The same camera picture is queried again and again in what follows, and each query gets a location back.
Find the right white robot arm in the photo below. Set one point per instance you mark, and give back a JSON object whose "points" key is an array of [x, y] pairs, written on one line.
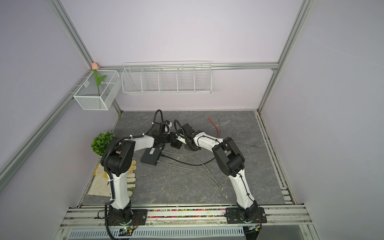
{"points": [[230, 161]]}

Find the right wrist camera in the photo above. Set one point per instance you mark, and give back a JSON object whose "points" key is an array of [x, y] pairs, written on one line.
{"points": [[180, 139]]}

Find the pink artificial tulip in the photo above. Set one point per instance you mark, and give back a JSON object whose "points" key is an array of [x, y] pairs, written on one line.
{"points": [[99, 79]]}

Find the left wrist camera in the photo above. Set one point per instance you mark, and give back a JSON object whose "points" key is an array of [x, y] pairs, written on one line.
{"points": [[168, 124]]}

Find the white mesh square basket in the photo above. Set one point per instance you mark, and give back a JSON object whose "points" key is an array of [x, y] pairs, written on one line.
{"points": [[87, 94]]}

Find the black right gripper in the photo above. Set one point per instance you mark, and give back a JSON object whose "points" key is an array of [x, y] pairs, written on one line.
{"points": [[188, 147]]}

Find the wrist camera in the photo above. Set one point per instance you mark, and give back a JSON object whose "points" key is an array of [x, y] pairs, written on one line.
{"points": [[168, 124], [180, 139]]}

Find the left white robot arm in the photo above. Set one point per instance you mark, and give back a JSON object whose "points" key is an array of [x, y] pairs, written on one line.
{"points": [[118, 158]]}

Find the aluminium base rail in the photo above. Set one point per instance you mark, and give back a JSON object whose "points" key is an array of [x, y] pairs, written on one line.
{"points": [[190, 222]]}

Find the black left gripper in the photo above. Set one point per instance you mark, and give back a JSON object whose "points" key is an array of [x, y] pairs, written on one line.
{"points": [[172, 137]]}

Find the small ribbed black switch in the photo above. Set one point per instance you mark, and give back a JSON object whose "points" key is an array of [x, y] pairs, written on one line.
{"points": [[176, 144]]}

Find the white wire long basket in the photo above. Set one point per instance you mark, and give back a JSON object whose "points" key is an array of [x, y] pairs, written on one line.
{"points": [[167, 77]]}

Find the green artificial plant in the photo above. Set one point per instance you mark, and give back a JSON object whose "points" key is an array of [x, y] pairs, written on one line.
{"points": [[101, 142]]}

